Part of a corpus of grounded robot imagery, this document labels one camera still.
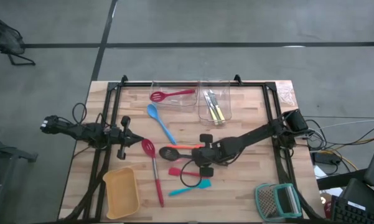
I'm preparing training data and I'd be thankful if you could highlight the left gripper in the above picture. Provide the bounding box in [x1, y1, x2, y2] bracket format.
[111, 115, 144, 160]

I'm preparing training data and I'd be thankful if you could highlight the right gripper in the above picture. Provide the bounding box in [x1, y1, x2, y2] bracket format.
[192, 133, 225, 177]

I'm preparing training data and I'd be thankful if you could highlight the pink silicone spatula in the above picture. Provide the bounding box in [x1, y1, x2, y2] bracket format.
[170, 157, 194, 165]

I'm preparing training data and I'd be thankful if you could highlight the orange silicone spatula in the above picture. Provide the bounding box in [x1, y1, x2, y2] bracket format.
[166, 144, 205, 150]

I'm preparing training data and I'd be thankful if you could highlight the red spoon with metal handle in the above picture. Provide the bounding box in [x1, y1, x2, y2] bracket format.
[141, 138, 165, 208]

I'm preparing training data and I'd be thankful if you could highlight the red silicone spatula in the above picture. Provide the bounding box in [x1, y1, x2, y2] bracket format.
[168, 167, 203, 179]

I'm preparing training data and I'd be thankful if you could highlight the black slotted spoon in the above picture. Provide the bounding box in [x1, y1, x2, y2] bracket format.
[158, 146, 194, 162]

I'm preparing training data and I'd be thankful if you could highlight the teal silicone spatula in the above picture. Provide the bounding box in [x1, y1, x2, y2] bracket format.
[168, 179, 212, 197]

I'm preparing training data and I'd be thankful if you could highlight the blue silicone spoon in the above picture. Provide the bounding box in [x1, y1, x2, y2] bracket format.
[146, 103, 177, 145]

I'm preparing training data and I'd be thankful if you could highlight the cream-handled table knife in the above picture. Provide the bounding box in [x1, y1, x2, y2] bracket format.
[203, 90, 217, 124]

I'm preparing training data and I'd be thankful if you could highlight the green-handled table knife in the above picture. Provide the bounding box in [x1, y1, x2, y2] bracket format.
[206, 90, 222, 123]

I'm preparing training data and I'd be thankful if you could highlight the red silicone slotted spoon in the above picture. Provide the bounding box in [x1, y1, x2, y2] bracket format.
[149, 89, 196, 103]

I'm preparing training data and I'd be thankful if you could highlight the wide clear plastic bin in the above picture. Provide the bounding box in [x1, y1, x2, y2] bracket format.
[149, 80, 200, 108]

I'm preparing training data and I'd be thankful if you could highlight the yellow plastic basket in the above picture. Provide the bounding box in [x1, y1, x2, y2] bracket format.
[102, 166, 141, 220]

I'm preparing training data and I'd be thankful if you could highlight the narrow clear plastic bin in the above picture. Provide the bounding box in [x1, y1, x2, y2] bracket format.
[198, 78, 233, 126]

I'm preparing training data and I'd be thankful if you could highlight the teal framed box grater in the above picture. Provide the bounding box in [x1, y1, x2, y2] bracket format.
[254, 182, 304, 223]

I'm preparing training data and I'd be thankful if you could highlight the clear plastic bag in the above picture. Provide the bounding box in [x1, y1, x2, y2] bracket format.
[276, 81, 299, 106]

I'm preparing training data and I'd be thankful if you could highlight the white paper sheet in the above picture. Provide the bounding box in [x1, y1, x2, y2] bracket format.
[313, 164, 328, 180]

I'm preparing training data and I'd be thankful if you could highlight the dark grey metal stand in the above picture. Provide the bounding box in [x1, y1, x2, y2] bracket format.
[0, 135, 39, 224]

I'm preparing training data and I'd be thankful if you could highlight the black power brick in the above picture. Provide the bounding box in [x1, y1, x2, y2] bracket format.
[312, 151, 342, 166]

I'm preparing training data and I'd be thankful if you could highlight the black bar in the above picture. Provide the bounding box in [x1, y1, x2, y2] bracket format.
[316, 169, 367, 190]

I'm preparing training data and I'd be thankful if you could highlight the black mesh chair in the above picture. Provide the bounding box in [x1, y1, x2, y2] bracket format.
[0, 12, 37, 67]

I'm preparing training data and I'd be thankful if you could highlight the black keyboard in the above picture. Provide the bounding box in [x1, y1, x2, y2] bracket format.
[330, 195, 374, 224]

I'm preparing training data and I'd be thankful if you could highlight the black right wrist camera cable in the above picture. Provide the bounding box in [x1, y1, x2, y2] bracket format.
[179, 159, 203, 189]

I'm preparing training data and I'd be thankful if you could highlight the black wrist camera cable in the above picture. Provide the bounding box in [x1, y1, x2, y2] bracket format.
[72, 102, 88, 126]
[179, 159, 203, 189]

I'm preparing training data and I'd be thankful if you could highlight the black metal table frame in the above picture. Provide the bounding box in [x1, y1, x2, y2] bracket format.
[59, 74, 329, 224]

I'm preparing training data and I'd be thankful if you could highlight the black left wrist camera cable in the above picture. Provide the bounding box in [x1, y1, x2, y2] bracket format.
[72, 102, 88, 126]

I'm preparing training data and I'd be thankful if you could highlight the yellow cable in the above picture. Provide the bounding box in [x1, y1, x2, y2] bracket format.
[311, 148, 360, 171]

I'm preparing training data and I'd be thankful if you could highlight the white cable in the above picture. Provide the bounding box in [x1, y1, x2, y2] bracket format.
[317, 119, 374, 130]

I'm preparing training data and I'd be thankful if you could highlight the orange cable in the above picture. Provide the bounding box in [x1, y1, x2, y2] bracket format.
[356, 134, 374, 146]

